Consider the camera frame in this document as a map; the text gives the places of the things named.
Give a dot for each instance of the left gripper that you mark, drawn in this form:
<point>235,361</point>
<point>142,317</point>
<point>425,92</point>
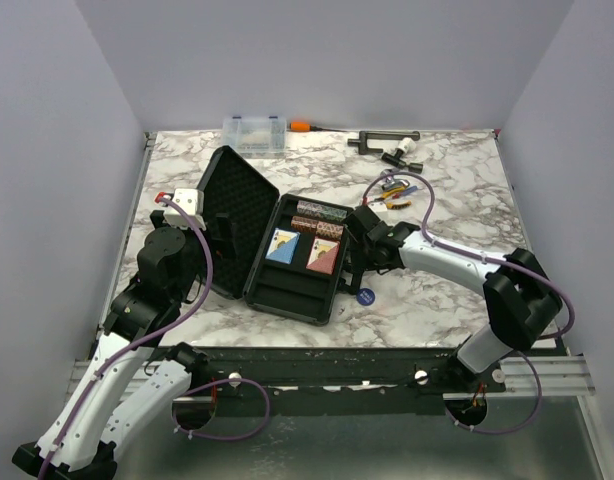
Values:
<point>225,242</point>

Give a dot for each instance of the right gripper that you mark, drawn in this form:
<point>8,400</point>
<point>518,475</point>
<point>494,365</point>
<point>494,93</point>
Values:
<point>361,261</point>

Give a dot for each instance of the red playing card deck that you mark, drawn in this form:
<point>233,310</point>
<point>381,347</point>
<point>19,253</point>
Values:
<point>323,255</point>

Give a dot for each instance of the blue playing card deck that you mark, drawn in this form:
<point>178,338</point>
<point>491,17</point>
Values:
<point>282,246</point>

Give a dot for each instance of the peach blue poker chip stack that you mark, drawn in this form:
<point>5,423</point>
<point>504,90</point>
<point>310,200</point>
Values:
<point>329,230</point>

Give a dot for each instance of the black foam-lined poker case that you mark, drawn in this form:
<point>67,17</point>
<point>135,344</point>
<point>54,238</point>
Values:
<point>230,184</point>

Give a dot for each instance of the orange black poker chip stack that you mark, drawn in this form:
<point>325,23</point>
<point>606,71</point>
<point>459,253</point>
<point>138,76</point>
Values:
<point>304,225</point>

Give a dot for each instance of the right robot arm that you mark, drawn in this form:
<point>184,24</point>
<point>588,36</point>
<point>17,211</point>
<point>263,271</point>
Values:
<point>520,304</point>

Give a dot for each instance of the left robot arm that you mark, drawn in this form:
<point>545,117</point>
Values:
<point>117,350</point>

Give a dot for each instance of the blue small blind button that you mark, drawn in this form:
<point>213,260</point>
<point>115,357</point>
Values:
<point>366,296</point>

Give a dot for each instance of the green chip stack in case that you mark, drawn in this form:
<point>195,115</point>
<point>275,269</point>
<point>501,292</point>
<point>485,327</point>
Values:
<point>333,214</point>

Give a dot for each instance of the chrome metal fitting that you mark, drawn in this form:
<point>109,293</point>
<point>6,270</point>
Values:
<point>390,181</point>

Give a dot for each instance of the blue chip stack in case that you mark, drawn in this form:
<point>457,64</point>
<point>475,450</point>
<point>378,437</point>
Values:
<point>309,208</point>

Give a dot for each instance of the clear plastic organizer box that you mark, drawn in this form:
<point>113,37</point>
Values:
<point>255,137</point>

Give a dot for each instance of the black metal clamp tool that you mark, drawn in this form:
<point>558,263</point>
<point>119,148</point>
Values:
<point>361,143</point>

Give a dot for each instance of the black white cylinder tool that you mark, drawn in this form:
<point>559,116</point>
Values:
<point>397,158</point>

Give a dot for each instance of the yellow handled needle-nose pliers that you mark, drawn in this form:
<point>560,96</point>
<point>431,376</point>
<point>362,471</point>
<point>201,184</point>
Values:
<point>392,199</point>

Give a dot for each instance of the orange handled screwdriver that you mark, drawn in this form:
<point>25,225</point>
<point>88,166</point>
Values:
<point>304,127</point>

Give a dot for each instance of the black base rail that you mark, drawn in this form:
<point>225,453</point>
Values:
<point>263,382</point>

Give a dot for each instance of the aluminium extrusion frame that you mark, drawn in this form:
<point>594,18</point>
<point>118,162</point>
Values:
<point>559,376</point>

